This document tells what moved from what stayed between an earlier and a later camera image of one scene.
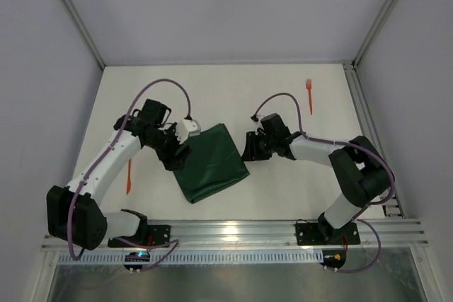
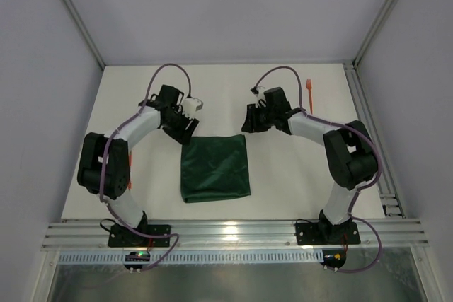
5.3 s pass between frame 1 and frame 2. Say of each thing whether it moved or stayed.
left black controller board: stayed
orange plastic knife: stayed
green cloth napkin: moved
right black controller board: stayed
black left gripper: moved
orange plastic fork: stayed
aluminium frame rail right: stayed
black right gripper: moved
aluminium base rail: stayed
